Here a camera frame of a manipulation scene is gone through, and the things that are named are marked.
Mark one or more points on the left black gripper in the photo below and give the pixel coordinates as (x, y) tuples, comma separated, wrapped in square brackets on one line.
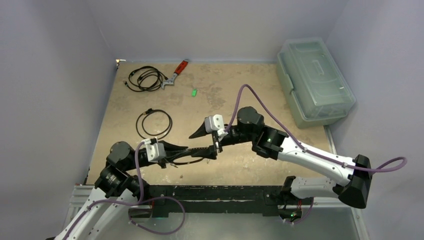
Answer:
[(172, 151)]

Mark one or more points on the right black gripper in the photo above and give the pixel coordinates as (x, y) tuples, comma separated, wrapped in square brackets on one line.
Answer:
[(216, 139)]

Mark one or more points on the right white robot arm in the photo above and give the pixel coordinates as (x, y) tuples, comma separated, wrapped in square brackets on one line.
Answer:
[(343, 178)]

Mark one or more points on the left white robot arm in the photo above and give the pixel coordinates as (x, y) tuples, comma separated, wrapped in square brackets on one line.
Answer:
[(120, 186)]

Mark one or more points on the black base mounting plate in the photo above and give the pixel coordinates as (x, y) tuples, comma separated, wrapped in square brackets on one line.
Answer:
[(266, 200)]

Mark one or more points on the translucent green plastic toolbox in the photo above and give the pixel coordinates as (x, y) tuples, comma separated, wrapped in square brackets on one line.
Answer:
[(314, 87)]

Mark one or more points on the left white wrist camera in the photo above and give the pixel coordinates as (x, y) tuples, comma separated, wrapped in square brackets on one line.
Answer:
[(155, 150)]

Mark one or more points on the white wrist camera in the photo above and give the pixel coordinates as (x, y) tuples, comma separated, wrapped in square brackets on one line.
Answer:
[(213, 123), (155, 150)]

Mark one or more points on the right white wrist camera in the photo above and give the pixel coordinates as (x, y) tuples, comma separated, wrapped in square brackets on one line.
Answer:
[(213, 123)]

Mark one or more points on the red handled adjustable wrench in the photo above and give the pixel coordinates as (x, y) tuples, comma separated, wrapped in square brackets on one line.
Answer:
[(176, 73)]

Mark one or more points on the aluminium frame rail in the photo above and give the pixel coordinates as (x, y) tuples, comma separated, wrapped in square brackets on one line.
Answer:
[(294, 216)]

